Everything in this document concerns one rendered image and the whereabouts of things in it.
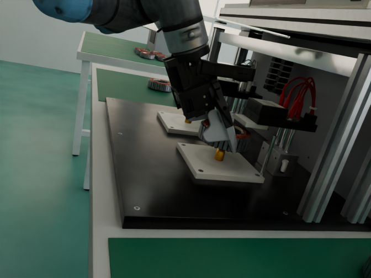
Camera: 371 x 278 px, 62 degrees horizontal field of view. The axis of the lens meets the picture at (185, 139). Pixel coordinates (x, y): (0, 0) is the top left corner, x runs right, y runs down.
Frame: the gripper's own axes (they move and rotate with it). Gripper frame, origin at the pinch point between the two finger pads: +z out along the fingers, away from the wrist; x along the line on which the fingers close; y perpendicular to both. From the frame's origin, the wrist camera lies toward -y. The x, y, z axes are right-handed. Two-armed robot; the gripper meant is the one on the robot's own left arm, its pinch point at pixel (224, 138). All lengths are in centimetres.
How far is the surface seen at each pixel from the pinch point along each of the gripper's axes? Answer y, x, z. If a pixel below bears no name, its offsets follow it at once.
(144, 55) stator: -8, -187, 12
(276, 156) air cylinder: -9.5, 2.9, 7.5
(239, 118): -4.2, -0.1, -3.0
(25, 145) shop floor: 96, -171, 41
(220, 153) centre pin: 1.9, 1.0, 2.4
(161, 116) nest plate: 8.8, -26.8, 0.7
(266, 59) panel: -29.7, -34.7, -1.6
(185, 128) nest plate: 4.6, -18.0, 3.1
